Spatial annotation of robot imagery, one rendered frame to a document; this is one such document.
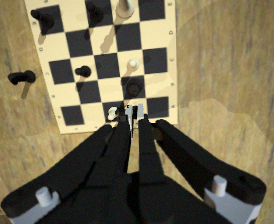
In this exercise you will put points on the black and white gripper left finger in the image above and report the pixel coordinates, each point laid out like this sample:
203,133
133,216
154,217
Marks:
34,200

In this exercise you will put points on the wooden chessboard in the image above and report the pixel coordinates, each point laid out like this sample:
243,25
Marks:
82,104

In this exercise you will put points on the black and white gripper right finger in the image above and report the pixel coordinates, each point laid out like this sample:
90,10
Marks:
235,194

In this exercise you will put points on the white pawn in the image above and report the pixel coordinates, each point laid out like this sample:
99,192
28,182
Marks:
113,112
132,65

